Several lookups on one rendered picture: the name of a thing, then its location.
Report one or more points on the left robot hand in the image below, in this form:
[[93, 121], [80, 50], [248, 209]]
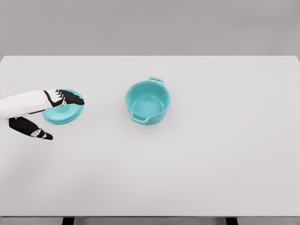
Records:
[[25, 102]]

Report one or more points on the teal pot lid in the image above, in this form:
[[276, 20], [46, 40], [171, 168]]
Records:
[[63, 114]]

